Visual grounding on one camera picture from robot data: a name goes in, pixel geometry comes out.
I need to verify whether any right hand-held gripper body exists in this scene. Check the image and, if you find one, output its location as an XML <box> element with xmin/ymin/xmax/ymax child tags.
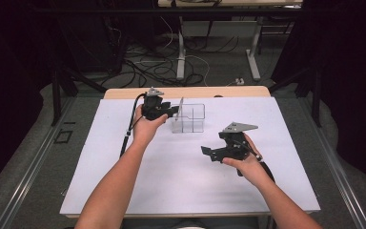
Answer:
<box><xmin>218</xmin><ymin>121</ymin><xmax>259</xmax><ymax>161</ymax></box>

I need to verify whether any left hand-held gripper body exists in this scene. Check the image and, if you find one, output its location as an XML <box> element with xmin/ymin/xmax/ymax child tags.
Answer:
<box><xmin>140</xmin><ymin>87</ymin><xmax>169</xmax><ymax>121</ymax></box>

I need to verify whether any clear acrylic divided holder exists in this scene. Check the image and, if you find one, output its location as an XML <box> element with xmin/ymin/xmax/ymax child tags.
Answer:
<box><xmin>171</xmin><ymin>97</ymin><xmax>206</xmax><ymax>134</ymax></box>

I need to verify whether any person's left hand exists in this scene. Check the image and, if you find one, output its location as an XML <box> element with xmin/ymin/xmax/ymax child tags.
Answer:
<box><xmin>132</xmin><ymin>114</ymin><xmax>169</xmax><ymax>148</ymax></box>

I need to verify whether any person's right hand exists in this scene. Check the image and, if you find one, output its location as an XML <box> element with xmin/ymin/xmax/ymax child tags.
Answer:
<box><xmin>221</xmin><ymin>134</ymin><xmax>273</xmax><ymax>190</ymax></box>

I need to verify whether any white table sheet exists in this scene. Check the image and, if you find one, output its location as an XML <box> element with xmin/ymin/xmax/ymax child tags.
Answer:
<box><xmin>59</xmin><ymin>96</ymin><xmax>321</xmax><ymax>216</ymax></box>

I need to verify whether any white-legged desk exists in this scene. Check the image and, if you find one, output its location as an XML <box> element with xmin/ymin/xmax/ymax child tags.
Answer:
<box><xmin>157</xmin><ymin>0</ymin><xmax>303</xmax><ymax>82</ymax></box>

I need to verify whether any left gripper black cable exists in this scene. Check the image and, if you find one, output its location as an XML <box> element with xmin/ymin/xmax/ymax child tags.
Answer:
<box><xmin>119</xmin><ymin>93</ymin><xmax>148</xmax><ymax>159</ymax></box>

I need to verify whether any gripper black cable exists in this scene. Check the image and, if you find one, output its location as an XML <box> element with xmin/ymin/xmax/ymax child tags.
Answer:
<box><xmin>119</xmin><ymin>93</ymin><xmax>148</xmax><ymax>159</ymax></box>
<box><xmin>239</xmin><ymin>139</ymin><xmax>276</xmax><ymax>185</ymax></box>

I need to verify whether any tangle of black floor cables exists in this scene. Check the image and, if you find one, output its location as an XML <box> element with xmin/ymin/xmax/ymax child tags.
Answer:
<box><xmin>103</xmin><ymin>18</ymin><xmax>240</xmax><ymax>89</ymax></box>

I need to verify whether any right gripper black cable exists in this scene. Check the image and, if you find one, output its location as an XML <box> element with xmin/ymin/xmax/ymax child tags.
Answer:
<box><xmin>239</xmin><ymin>139</ymin><xmax>276</xmax><ymax>185</ymax></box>

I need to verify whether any white floor cable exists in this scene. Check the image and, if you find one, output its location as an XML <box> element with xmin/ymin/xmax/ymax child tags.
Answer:
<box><xmin>184</xmin><ymin>54</ymin><xmax>212</xmax><ymax>88</ymax></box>

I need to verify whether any black metal stand frame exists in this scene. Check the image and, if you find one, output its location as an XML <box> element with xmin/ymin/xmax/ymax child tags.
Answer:
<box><xmin>268</xmin><ymin>63</ymin><xmax>322</xmax><ymax>119</ymax></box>
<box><xmin>51</xmin><ymin>56</ymin><xmax>108</xmax><ymax>127</ymax></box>

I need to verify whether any metal floor rail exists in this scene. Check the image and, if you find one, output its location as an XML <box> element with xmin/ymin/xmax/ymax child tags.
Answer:
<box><xmin>297</xmin><ymin>94</ymin><xmax>366</xmax><ymax>229</ymax></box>
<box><xmin>0</xmin><ymin>94</ymin><xmax>78</xmax><ymax>229</ymax></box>

